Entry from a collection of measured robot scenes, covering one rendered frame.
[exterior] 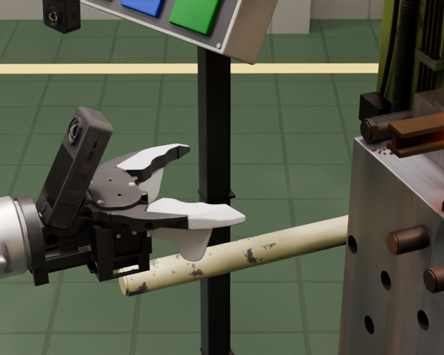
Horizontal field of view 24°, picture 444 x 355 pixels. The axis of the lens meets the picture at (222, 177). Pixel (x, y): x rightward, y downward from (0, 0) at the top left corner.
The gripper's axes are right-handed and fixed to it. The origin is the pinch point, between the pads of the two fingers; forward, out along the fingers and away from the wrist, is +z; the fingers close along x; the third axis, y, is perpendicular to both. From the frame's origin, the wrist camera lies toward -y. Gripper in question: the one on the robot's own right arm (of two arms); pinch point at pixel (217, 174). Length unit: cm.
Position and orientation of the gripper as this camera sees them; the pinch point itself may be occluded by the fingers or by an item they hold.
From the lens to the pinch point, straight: 102.9
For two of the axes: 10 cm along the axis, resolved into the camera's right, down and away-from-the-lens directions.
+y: 0.0, 8.6, 5.0
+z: 9.2, -1.9, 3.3
